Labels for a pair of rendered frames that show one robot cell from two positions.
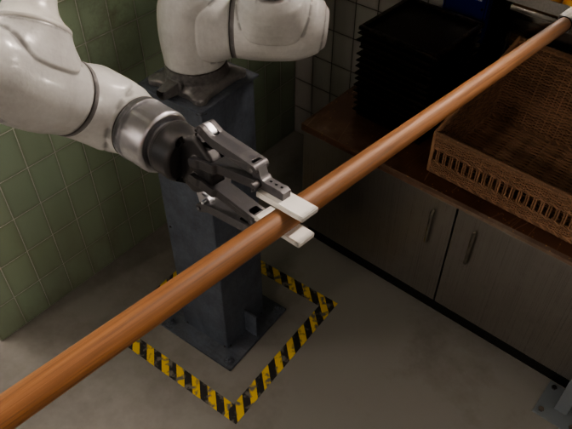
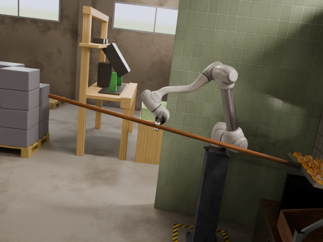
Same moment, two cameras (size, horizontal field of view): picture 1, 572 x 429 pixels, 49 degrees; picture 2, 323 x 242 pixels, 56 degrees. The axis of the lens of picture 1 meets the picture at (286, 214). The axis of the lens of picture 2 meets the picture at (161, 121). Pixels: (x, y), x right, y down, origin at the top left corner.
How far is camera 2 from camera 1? 181 cm
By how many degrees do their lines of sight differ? 56
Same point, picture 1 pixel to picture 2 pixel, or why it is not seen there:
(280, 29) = (227, 138)
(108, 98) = (159, 109)
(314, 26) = (236, 142)
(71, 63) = (155, 100)
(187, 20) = (215, 131)
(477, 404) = not seen: outside the picture
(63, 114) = (150, 106)
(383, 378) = not seen: outside the picture
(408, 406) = not seen: outside the picture
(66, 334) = (165, 216)
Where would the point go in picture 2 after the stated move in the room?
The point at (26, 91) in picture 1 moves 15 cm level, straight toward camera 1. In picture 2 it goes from (146, 99) to (135, 101)
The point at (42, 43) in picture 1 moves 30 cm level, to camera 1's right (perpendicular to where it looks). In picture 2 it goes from (153, 95) to (175, 104)
